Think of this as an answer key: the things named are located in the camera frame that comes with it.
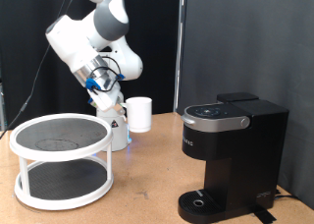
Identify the grey partition panel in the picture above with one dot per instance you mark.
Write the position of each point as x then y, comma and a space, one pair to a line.
245, 37

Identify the black curtain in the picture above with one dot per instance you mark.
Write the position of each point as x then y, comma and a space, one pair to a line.
19, 37

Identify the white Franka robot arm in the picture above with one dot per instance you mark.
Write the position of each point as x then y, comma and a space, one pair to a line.
111, 53

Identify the black Keurig coffee machine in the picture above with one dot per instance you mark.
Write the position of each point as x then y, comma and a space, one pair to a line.
248, 145

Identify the white two-tier turntable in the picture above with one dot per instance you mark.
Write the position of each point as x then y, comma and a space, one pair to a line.
59, 135

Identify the white mug with green tape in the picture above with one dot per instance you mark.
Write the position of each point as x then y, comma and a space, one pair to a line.
140, 116

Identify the silver vertical pole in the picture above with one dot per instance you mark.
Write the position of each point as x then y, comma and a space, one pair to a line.
179, 53

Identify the grey metal post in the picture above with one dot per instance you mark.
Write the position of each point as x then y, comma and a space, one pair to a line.
2, 106

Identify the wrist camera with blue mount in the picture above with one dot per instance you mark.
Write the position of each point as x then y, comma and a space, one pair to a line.
92, 101

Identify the black tape strip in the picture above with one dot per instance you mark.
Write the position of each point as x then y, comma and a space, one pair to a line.
265, 215

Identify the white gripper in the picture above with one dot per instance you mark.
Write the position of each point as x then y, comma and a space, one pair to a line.
106, 96

